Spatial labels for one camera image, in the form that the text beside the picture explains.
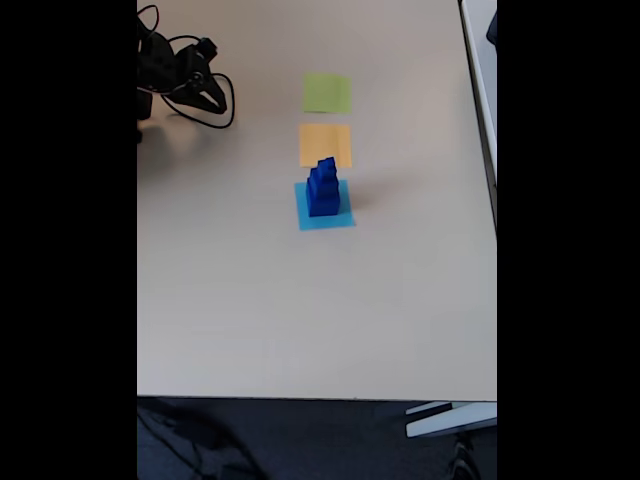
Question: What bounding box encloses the light blue paper square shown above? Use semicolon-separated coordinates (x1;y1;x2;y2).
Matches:
293;179;357;232

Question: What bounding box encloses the black camera cable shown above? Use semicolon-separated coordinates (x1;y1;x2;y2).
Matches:
137;3;236;130

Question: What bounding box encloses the orange paper square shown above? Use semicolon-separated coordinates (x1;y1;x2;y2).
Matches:
298;123;353;169

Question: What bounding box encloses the white table foot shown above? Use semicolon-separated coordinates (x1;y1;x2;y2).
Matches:
404;400;498;439

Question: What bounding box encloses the medium blue cube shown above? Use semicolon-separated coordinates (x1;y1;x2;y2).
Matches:
309;166;339;187

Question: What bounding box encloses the largest blue cube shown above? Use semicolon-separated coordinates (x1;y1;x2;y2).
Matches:
307;192;343;218

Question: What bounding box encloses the white side table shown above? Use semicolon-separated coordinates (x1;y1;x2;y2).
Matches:
458;0;498;231

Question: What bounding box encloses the black floor cable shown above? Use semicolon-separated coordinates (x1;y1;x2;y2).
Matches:
137;402;261;480

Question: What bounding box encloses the green paper square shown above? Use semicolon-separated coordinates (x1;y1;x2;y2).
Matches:
302;73;353;115

